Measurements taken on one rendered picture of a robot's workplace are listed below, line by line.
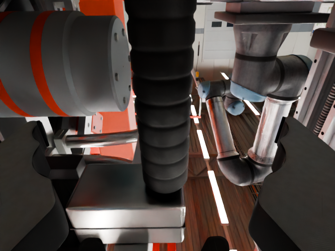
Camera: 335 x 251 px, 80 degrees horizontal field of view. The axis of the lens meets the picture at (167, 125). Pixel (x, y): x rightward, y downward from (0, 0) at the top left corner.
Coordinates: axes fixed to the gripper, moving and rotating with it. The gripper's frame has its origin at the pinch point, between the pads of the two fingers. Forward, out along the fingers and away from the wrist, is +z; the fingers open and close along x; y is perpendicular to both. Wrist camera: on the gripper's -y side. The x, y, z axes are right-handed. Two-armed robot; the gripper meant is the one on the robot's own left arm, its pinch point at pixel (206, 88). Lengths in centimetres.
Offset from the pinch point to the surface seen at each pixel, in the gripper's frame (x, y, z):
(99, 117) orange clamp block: 63, 8, -52
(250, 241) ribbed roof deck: -386, -590, 176
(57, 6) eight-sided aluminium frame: 71, 37, -52
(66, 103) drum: 66, 27, -85
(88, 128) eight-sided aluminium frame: 65, 10, -61
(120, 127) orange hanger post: 55, -8, -31
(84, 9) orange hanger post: 66, 36, -30
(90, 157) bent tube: 64, 17, -82
